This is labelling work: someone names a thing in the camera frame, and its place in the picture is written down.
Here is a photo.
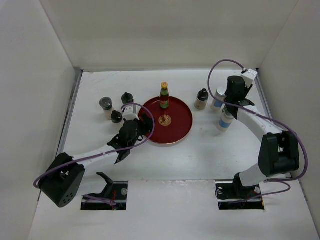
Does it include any silver cap blue label jar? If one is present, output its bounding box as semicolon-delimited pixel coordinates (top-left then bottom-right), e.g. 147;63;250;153
210;87;226;112

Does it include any small jar black cap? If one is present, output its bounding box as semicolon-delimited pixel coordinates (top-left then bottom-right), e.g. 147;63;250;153
110;110;123;124

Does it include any red sauce bottle yellow cap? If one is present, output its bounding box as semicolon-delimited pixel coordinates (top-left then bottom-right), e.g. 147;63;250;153
159;82;170;109

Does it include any white spice jar black cap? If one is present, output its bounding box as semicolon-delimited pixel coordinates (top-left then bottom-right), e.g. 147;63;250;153
121;92;136;112

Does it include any brown spice jar black cap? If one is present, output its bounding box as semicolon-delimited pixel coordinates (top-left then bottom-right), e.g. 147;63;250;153
194;88;209;110

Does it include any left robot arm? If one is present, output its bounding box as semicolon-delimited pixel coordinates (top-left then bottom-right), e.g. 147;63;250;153
33;113;155;208

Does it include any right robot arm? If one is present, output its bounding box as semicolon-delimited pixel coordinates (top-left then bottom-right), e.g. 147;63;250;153
218;76;300;200

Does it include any red round tray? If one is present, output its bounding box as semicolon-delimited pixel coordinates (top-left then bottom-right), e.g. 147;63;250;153
138;96;193;145

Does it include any clear lid white powder jar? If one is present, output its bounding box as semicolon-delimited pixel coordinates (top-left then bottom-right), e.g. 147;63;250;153
99;97;114;120

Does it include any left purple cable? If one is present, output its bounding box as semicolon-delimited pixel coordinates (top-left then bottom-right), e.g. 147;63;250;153
32;102;156;190

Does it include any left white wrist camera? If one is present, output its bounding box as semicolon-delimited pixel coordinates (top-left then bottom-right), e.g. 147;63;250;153
122;105;139;121

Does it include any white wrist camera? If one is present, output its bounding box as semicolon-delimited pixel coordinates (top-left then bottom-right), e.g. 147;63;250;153
241;69;258;88
122;105;139;121

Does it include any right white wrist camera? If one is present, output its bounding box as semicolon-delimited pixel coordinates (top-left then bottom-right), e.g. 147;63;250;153
241;69;258;88

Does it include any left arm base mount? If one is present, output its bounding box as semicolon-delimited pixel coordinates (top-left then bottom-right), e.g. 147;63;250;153
80;172;129;211

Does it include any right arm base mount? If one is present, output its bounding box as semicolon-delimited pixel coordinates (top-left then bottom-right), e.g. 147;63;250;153
215;174;265;211

